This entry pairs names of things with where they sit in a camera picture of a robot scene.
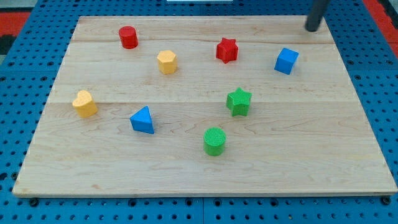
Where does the green star block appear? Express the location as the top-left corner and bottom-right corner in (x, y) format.
(226, 87), (252, 116)

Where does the blue cube block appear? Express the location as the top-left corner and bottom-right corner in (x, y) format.
(274, 48), (299, 75)

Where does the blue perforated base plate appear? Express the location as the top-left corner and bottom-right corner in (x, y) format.
(1, 1), (397, 223)

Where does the yellow hexagon block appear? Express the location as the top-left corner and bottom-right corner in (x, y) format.
(157, 50), (177, 75)

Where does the red cylinder block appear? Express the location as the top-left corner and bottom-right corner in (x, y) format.
(119, 26), (139, 49)

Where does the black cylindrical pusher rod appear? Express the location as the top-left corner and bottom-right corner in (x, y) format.
(305, 0), (330, 32)

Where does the red star block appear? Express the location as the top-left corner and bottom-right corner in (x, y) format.
(216, 37), (239, 63)

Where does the green cylinder block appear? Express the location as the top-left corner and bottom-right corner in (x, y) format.
(203, 127), (226, 156)

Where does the wooden board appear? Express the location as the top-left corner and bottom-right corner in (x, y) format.
(12, 16), (397, 198)

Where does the yellow heart block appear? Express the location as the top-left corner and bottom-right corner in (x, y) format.
(72, 90), (98, 118)

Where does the blue triangle block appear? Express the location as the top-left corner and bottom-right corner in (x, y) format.
(129, 106), (154, 134)

